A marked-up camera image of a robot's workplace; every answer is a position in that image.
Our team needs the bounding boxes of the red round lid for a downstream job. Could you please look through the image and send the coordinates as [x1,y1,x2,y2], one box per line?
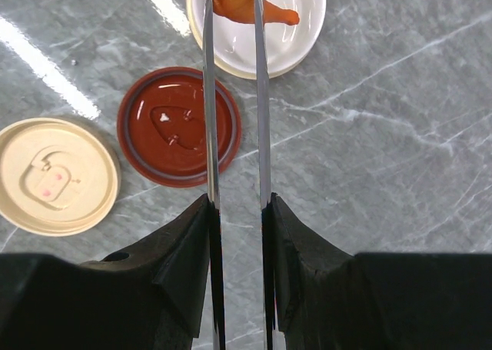
[116,66,243,189]

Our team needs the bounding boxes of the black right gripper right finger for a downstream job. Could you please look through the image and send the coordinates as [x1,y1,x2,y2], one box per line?
[262,195,491,349]

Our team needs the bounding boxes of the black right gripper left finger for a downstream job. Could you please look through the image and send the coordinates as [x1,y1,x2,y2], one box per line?
[1,196,209,349]

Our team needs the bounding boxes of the beige round lid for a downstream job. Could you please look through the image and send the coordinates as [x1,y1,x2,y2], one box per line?
[1,118,121,237]

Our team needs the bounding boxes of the pink lunch bowl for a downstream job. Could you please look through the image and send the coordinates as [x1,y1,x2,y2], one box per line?
[186,0,327,81]

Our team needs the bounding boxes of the metal serving tongs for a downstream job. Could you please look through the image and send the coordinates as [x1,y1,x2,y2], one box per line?
[202,0,277,349]

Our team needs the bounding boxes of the orange fried shrimp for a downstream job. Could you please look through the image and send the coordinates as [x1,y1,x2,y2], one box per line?
[213,0,300,25]

